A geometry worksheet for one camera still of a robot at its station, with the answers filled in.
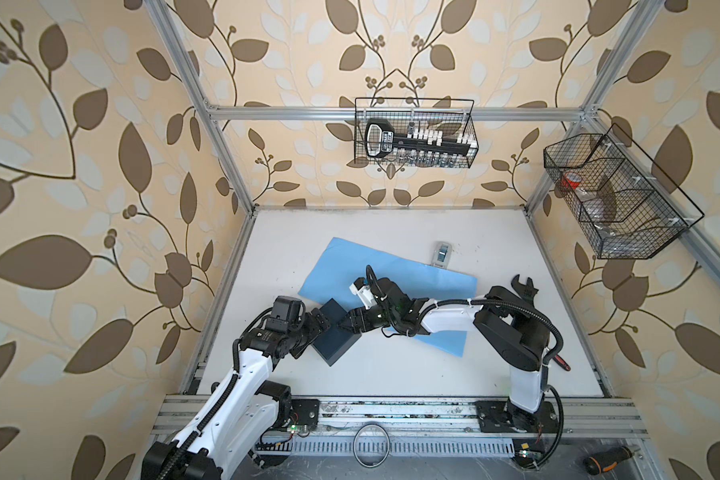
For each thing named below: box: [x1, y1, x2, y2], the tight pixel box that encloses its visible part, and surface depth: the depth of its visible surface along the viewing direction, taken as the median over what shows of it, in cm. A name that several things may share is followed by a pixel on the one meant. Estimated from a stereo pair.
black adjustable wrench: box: [511, 274, 539, 308], surface depth 98 cm
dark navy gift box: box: [311, 298, 362, 367], surface depth 82 cm
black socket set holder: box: [365, 118, 478, 159], surface depth 84 cm
